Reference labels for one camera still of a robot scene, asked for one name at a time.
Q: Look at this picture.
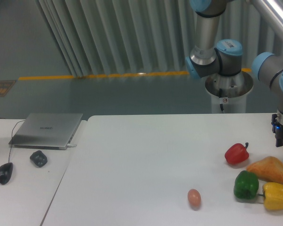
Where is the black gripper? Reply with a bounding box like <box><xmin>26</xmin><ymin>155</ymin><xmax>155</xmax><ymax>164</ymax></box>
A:
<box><xmin>271</xmin><ymin>113</ymin><xmax>283</xmax><ymax>147</ymax></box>

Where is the triangular orange bread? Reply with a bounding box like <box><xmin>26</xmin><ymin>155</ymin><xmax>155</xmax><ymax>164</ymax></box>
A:
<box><xmin>246</xmin><ymin>156</ymin><xmax>283</xmax><ymax>184</ymax></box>

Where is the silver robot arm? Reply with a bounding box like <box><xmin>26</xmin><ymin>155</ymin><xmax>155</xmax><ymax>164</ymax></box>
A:
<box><xmin>185</xmin><ymin>0</ymin><xmax>283</xmax><ymax>147</ymax></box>

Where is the yellow bell pepper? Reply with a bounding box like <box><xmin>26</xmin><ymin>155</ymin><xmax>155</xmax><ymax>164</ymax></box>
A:
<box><xmin>258</xmin><ymin>182</ymin><xmax>283</xmax><ymax>210</ymax></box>

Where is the red bell pepper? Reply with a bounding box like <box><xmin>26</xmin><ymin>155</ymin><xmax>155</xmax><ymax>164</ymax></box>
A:
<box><xmin>225</xmin><ymin>142</ymin><xmax>249</xmax><ymax>165</ymax></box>

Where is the green bell pepper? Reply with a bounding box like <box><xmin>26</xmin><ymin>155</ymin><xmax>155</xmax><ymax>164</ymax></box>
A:
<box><xmin>233</xmin><ymin>170</ymin><xmax>259</xmax><ymax>200</ymax></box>

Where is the brown egg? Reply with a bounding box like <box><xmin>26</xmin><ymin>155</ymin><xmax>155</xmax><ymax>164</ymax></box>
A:
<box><xmin>187</xmin><ymin>189</ymin><xmax>201</xmax><ymax>207</ymax></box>

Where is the grey pleated curtain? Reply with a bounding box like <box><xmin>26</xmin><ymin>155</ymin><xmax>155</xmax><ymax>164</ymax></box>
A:
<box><xmin>36</xmin><ymin>0</ymin><xmax>283</xmax><ymax>77</ymax></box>

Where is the silver laptop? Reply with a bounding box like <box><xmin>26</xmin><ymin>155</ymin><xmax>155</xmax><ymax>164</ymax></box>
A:
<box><xmin>9</xmin><ymin>113</ymin><xmax>83</xmax><ymax>150</ymax></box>

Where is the small black gadget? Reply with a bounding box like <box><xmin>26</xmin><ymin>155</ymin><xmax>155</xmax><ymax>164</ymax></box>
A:
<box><xmin>30</xmin><ymin>150</ymin><xmax>48</xmax><ymax>168</ymax></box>

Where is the black computer mouse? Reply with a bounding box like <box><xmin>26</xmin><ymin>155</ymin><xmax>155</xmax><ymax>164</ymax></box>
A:
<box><xmin>0</xmin><ymin>162</ymin><xmax>14</xmax><ymax>185</ymax></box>

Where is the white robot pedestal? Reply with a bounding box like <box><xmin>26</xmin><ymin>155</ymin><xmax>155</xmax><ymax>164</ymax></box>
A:
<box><xmin>205</xmin><ymin>71</ymin><xmax>254</xmax><ymax>113</ymax></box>

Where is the black pedestal cable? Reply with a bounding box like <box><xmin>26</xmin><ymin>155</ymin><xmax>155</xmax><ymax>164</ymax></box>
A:
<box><xmin>218</xmin><ymin>88</ymin><xmax>225</xmax><ymax>113</ymax></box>

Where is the black mouse cable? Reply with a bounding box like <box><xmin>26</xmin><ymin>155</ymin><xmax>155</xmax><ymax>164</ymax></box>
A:
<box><xmin>8</xmin><ymin>119</ymin><xmax>26</xmax><ymax>163</ymax></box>

